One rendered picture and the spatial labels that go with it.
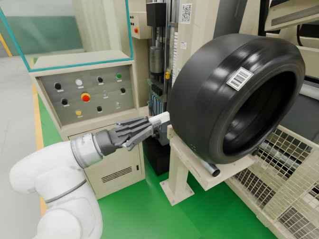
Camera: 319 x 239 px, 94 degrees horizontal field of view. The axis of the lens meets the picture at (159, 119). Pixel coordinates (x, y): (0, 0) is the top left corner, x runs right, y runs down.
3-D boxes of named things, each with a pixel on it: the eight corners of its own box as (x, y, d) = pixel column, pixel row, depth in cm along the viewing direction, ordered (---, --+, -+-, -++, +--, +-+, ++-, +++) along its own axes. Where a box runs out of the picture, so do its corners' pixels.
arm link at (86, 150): (70, 133, 43) (91, 124, 45) (84, 152, 49) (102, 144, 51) (71, 155, 37) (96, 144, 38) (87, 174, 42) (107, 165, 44)
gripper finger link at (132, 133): (116, 133, 44) (117, 136, 43) (150, 119, 47) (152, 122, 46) (119, 142, 47) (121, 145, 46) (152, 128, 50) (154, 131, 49)
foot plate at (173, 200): (159, 183, 163) (159, 182, 162) (180, 173, 173) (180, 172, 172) (172, 206, 144) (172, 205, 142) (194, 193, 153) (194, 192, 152)
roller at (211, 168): (180, 127, 95) (179, 133, 97) (174, 129, 93) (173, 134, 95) (221, 169, 70) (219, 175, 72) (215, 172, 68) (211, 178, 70)
